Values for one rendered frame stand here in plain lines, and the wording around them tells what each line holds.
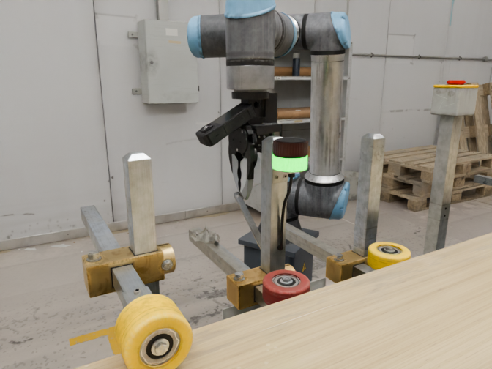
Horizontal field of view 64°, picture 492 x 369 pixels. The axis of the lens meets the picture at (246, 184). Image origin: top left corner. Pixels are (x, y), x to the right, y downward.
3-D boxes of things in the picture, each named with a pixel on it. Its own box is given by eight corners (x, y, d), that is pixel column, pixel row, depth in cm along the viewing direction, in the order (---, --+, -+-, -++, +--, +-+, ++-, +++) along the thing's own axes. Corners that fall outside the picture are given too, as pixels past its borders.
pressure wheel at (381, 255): (365, 307, 78) (370, 253, 75) (362, 287, 86) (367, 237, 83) (408, 312, 77) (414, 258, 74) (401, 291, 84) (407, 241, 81)
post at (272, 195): (259, 360, 84) (261, 135, 72) (272, 354, 86) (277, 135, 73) (268, 370, 81) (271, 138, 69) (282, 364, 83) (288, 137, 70)
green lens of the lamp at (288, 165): (266, 166, 69) (266, 154, 69) (293, 162, 72) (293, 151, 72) (285, 173, 64) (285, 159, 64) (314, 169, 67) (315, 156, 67)
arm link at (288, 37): (251, 15, 89) (228, 6, 78) (301, 12, 85) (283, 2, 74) (251, 58, 92) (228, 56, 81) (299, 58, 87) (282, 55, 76)
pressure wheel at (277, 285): (253, 331, 71) (253, 273, 68) (289, 318, 74) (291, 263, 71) (278, 358, 64) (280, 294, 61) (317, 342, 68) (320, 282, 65)
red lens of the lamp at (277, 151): (266, 152, 69) (266, 140, 68) (293, 149, 71) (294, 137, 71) (285, 158, 64) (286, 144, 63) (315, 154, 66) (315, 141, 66)
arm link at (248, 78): (241, 65, 68) (217, 66, 76) (241, 94, 69) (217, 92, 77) (283, 65, 72) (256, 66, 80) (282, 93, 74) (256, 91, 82)
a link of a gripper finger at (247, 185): (272, 199, 80) (273, 154, 77) (247, 203, 77) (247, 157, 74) (264, 195, 82) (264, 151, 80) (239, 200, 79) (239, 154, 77)
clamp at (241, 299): (226, 298, 77) (225, 274, 76) (282, 281, 83) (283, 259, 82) (240, 312, 72) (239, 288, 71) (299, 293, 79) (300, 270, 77)
